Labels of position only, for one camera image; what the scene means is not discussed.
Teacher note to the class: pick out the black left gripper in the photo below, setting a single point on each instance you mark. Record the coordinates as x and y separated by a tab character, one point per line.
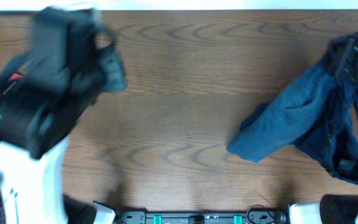
109	60

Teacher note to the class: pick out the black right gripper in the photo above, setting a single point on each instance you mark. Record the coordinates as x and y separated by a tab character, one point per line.
345	62

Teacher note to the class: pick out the dark blue shorts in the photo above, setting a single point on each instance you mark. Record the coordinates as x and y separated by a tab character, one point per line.
317	113

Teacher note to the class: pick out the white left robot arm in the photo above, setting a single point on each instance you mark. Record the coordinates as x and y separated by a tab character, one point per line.
43	92

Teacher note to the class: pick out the black mounting rail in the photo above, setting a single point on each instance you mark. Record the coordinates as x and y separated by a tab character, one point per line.
258	216

